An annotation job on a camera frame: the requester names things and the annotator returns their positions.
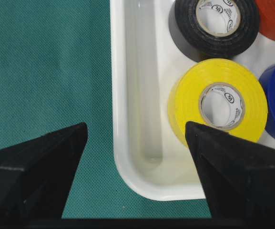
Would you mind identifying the black tape roll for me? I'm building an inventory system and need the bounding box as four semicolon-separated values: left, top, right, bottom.
168;0;260;62

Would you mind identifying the red tape roll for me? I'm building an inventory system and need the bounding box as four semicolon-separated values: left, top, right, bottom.
255;0;275;41

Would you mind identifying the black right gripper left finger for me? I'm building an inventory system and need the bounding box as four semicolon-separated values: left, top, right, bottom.
0;122;88;228

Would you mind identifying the white plastic case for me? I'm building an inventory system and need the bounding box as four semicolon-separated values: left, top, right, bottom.
109;0;275;201

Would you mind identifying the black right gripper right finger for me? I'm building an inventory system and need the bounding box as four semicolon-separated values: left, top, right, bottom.
185;121;275;229

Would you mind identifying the yellow tape roll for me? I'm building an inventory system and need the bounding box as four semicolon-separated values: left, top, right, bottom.
167;59;268;146

